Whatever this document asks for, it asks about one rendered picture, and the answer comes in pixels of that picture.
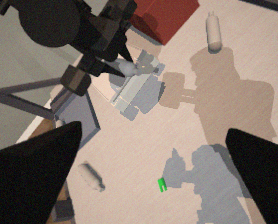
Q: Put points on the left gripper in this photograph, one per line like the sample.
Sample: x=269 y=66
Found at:
x=77 y=81

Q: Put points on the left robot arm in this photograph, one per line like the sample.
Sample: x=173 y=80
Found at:
x=55 y=23

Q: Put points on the white gas cylinder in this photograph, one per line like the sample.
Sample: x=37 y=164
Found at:
x=213 y=32

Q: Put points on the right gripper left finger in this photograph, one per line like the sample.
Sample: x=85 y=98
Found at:
x=33 y=172

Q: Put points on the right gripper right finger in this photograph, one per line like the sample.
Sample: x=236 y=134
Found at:
x=256 y=160

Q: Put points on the red open box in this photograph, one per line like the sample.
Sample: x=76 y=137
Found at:
x=161 y=19

